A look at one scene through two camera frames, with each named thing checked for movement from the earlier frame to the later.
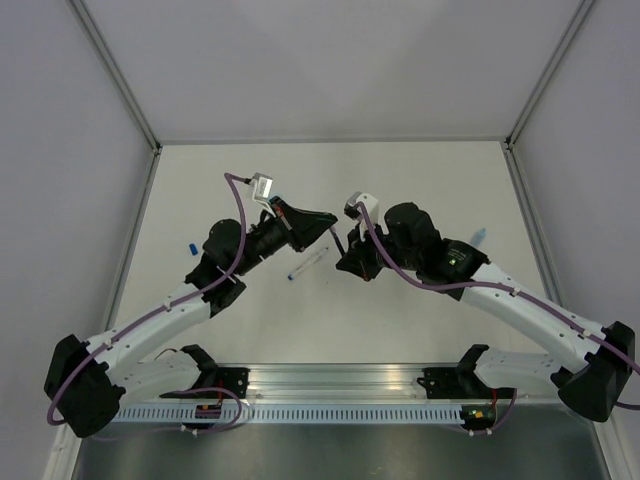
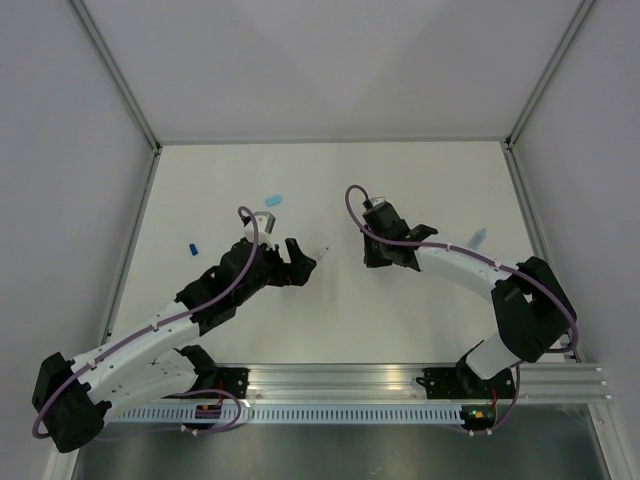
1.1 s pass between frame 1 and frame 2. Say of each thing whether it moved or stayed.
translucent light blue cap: stayed
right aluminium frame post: stayed
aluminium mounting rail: stayed
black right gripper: moved
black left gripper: moved
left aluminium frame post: stayed
